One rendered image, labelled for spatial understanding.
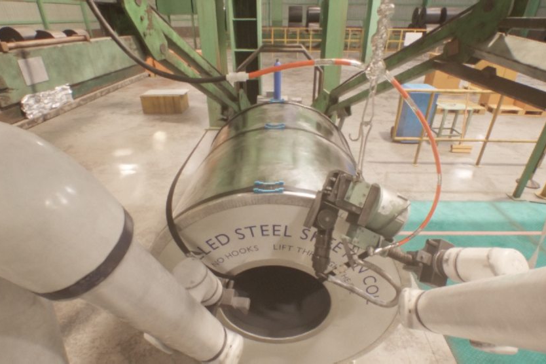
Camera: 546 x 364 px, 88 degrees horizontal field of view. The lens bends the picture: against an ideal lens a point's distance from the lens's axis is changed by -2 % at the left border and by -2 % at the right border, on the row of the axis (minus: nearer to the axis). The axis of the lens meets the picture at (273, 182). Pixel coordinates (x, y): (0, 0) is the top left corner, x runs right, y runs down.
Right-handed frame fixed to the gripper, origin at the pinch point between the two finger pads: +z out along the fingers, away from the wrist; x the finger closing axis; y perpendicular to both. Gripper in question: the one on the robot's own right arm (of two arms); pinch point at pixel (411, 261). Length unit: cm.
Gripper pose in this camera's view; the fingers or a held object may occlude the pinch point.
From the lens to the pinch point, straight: 105.1
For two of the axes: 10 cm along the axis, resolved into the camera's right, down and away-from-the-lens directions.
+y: -9.0, -4.2, -1.2
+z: -2.2, 2.1, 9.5
